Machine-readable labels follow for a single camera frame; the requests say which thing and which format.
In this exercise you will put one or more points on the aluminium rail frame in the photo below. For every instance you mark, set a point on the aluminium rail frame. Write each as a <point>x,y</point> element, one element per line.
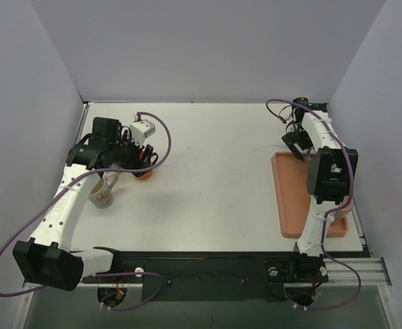
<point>302,303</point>

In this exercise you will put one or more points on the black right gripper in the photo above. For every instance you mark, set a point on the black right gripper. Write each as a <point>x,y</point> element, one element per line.
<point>295,139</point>

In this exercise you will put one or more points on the orange mug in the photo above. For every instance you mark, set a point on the orange mug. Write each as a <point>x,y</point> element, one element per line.
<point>144,176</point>

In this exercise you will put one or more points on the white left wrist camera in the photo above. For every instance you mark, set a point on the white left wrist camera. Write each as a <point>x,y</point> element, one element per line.
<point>141,130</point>

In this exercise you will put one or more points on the pink mug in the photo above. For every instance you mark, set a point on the pink mug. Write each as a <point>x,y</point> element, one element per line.
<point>342,213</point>

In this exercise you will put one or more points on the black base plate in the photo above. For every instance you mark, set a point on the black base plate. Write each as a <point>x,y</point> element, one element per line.
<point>217,276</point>

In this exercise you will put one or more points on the beige patterned mug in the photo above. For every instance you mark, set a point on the beige patterned mug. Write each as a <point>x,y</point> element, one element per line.
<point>101,195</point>

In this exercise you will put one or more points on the pink plastic tray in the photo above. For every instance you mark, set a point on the pink plastic tray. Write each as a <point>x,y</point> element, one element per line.
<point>293,200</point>

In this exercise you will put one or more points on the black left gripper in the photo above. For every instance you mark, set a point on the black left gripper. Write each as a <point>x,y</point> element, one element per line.
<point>139,156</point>

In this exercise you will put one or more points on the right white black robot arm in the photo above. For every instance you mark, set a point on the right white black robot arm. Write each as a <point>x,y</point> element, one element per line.
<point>331,174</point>

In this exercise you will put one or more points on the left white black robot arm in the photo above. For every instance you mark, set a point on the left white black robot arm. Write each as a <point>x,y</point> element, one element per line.
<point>46,257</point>

